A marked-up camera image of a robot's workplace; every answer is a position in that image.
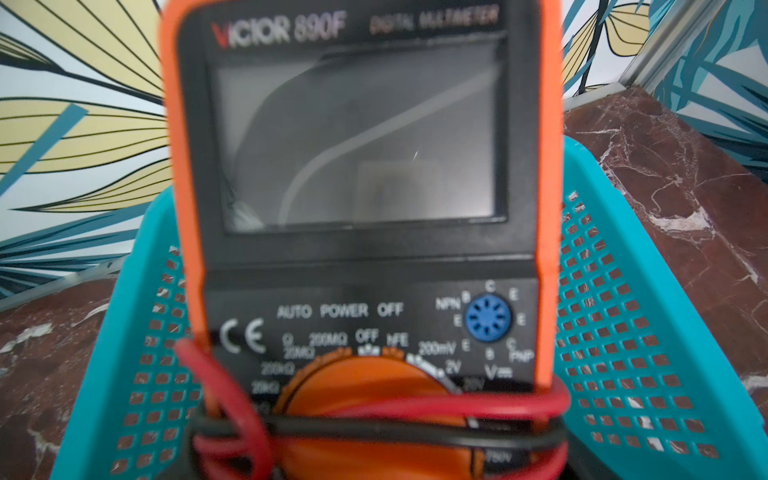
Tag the teal plastic basket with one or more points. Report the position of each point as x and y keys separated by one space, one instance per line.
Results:
x=653 y=395

